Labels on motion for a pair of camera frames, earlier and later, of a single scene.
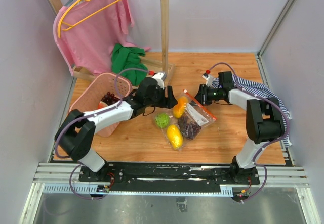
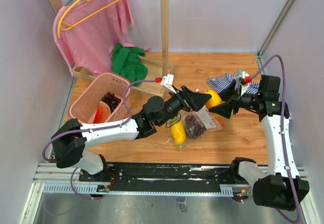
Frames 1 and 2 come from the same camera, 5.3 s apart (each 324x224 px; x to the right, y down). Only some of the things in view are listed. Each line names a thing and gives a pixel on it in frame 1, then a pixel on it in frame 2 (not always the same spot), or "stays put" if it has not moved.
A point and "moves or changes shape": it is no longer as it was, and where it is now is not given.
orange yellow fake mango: x=179 y=109 moves or changes shape
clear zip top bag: x=185 y=122 moves or changes shape
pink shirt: x=87 y=31 stays put
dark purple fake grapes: x=190 y=129 moves or changes shape
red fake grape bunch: x=110 y=98 stays put
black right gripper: x=202 y=96 to x=224 y=110
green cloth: x=124 y=57 stays put
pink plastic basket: x=87 y=100 stays put
